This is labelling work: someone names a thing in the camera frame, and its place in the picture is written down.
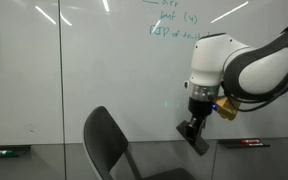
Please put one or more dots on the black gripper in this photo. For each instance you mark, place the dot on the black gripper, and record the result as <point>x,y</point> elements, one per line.
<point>200,107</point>

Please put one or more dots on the black whiteboard eraser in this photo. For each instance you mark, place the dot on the black whiteboard eraser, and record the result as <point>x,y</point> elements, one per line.
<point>197,143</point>

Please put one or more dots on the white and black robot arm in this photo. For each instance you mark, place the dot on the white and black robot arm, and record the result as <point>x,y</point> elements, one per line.
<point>214,56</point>

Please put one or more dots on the red whiteboard marker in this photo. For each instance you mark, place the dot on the red whiteboard marker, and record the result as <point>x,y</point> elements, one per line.
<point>250,141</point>

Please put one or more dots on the black whiteboard marker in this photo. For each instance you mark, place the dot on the black whiteboard marker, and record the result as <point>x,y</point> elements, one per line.
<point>255,145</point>

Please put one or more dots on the white whiteboard panel with black marks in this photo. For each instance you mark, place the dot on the white whiteboard panel with black marks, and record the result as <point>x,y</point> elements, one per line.
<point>124,83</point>

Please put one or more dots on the white whiteboard panel green drawing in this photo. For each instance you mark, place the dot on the white whiteboard panel green drawing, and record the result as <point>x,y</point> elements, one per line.
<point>20,83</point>

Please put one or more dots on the black plastic chair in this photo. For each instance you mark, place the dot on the black plastic chair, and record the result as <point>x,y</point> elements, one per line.
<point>100,140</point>

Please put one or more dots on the markers on left tray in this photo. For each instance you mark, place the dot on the markers on left tray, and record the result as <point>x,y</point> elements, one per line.
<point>20,151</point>

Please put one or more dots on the gold wrist camera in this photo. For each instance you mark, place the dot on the gold wrist camera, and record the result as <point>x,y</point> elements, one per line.
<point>228,107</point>

